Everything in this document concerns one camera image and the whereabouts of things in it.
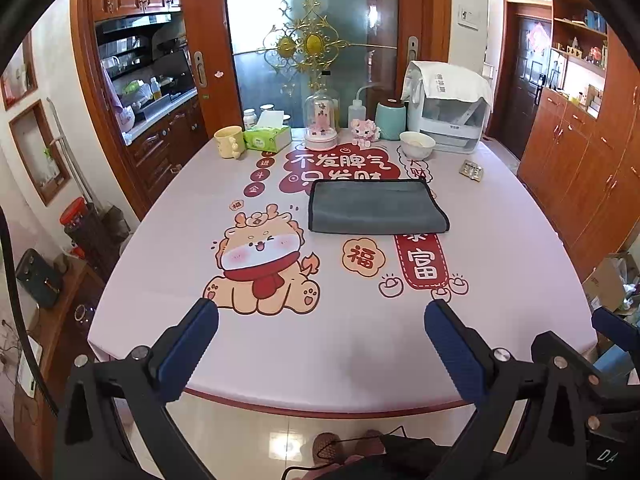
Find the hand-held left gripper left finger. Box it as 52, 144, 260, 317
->
52, 297, 221, 480

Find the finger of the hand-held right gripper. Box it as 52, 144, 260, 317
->
591, 306, 640, 353

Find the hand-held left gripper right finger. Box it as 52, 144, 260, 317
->
424, 300, 607, 480

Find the grey towel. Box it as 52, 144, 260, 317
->
307, 179, 451, 235

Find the light blue box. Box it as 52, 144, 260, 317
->
595, 347, 633, 376

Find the cardboard box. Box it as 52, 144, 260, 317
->
582, 252, 640, 316

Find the pink printed tablecloth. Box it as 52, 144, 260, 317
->
87, 127, 598, 411

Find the dark cloth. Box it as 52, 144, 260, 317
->
345, 435, 453, 480

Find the wooden shelf cabinet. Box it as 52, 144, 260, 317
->
517, 0, 640, 281

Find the black bag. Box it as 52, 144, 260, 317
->
15, 249, 63, 308

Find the red lid jar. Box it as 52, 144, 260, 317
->
60, 197, 103, 241

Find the yellow mug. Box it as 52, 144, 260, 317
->
214, 126, 247, 160

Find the white bowl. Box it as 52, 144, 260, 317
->
399, 131, 436, 160

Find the green tissue box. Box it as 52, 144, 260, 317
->
243, 111, 292, 153

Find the white countertop appliance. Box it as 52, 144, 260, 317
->
407, 95, 488, 155

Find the pink plush toy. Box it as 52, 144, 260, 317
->
350, 119, 382, 148

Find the mint green canister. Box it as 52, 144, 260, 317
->
375, 99, 408, 141

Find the clear squeeze bottle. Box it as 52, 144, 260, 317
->
346, 85, 376, 133

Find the dark entrance door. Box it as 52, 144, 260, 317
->
502, 0, 551, 161

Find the glass dome with pink figure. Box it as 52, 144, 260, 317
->
303, 88, 341, 151

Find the wooden kitchen cabinet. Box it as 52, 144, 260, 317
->
70, 0, 211, 221

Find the white cloth cover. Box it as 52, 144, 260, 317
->
402, 60, 493, 113

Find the gold door ornament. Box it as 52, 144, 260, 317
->
257, 0, 368, 96

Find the black cable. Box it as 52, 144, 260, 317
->
0, 210, 58, 408

